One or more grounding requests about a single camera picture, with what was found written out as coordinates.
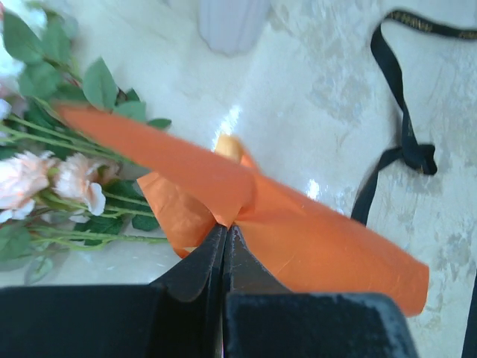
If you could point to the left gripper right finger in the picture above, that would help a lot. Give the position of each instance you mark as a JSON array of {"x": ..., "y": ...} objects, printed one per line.
[{"x": 243, "y": 273}]

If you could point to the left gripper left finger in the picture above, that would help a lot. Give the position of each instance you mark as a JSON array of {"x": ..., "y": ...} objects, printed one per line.
[{"x": 187, "y": 321}]

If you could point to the orange wrapping paper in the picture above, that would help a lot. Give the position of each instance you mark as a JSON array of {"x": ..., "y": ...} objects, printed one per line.
[{"x": 304, "y": 244}]

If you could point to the black printed ribbon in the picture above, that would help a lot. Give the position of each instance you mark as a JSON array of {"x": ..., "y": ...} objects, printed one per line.
[{"x": 415, "y": 155}]

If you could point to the white ribbed vase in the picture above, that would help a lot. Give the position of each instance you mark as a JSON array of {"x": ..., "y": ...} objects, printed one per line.
[{"x": 232, "y": 26}]

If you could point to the pink flower bouquet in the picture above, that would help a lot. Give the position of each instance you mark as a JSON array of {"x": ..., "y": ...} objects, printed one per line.
[{"x": 71, "y": 210}]

